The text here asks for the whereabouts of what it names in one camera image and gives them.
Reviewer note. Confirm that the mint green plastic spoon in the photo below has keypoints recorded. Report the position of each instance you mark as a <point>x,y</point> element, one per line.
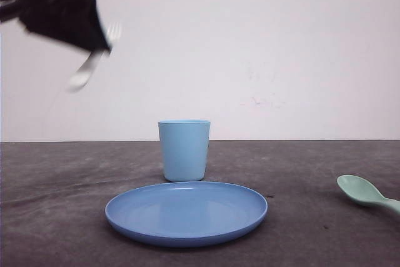
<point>364,193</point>

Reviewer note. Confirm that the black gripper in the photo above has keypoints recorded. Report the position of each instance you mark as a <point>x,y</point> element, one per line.
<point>77,19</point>

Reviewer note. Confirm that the white plastic fork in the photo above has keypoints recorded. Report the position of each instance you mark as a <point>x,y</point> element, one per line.
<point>82,76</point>

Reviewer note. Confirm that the blue plastic plate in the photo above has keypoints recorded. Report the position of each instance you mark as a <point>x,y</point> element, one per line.
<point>186,214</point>

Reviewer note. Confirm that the light blue plastic cup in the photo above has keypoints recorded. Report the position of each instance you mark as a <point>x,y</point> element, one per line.
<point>184,146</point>

